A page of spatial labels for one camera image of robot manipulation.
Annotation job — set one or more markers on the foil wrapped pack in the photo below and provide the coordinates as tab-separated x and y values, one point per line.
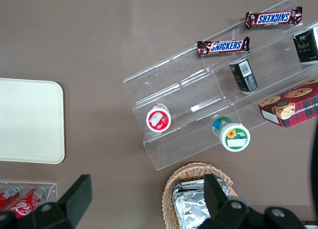
188	210
188	185

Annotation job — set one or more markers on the light wicker basket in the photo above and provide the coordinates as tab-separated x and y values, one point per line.
170	189

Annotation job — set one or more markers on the Snickers chocolate bar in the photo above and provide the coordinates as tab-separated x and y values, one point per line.
273	17
223	46

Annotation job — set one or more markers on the red tartan cookie box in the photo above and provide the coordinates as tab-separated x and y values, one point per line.
293	107

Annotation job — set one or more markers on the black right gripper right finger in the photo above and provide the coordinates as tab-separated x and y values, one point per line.
223	211

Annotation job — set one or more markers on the green sunflower lidded cup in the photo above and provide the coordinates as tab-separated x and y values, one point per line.
234	137

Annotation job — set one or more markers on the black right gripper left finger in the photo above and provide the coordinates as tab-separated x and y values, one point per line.
72	201

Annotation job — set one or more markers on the clear acrylic bottle rack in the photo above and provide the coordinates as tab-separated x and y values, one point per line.
53	189

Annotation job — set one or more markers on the red lidded yogurt cup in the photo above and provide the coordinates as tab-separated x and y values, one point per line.
158	119

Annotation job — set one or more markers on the dark green drink carton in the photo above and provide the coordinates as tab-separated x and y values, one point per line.
306	45
244	77

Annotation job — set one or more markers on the clear acrylic stepped display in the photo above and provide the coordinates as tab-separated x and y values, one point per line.
174	90

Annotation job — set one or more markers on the cream plastic tray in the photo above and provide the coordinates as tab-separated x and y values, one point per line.
29	119

